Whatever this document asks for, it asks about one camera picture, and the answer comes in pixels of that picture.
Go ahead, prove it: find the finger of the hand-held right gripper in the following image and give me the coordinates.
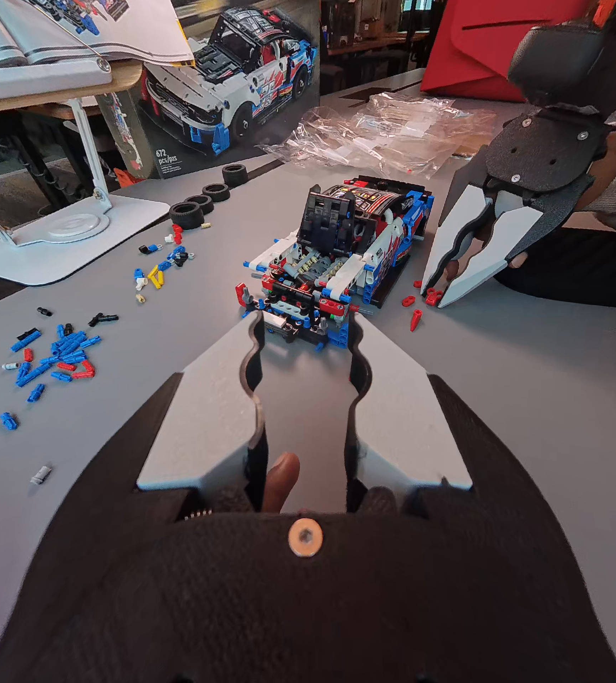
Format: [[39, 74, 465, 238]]
[[420, 184, 495, 297], [437, 204, 544, 309]]

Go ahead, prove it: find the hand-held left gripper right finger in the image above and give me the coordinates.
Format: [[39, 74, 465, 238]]
[[345, 314, 474, 491]]

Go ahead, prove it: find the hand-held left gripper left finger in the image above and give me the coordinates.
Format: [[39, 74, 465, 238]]
[[136, 309, 266, 491]]

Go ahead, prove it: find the grey desk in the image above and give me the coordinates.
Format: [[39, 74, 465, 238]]
[[0, 80, 616, 683]]

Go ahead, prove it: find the person's right hand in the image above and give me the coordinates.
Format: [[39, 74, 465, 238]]
[[443, 129, 616, 282]]

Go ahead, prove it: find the person's left hand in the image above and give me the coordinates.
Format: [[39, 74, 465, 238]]
[[261, 452, 301, 514]]

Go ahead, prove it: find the pile of clear plastic bags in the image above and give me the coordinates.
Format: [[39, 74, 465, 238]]
[[257, 93, 496, 177]]

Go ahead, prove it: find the toy race car model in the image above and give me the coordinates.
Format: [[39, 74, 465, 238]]
[[243, 175, 435, 350]]

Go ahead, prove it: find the red plastic panel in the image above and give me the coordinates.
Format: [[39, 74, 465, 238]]
[[420, 0, 607, 103]]

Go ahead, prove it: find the pile of blue toy pins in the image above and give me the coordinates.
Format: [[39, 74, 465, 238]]
[[0, 323, 101, 403]]

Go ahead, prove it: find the white book stand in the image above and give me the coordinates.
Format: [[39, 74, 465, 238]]
[[0, 51, 172, 287]]

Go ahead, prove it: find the toy car set box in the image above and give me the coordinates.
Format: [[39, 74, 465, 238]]
[[97, 0, 322, 179]]

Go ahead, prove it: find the open instruction booklet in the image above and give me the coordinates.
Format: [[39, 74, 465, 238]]
[[0, 0, 197, 71]]

